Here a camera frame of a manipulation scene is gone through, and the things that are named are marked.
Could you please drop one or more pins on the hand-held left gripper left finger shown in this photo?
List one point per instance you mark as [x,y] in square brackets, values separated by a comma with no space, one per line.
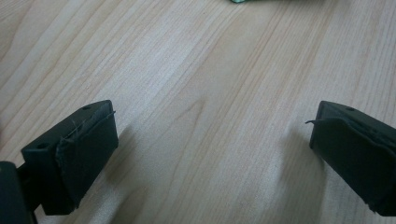
[77,155]

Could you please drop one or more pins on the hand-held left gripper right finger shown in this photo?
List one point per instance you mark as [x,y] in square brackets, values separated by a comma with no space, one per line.
[358,155]

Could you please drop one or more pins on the green object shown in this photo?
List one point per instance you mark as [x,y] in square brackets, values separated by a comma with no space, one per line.
[238,1]

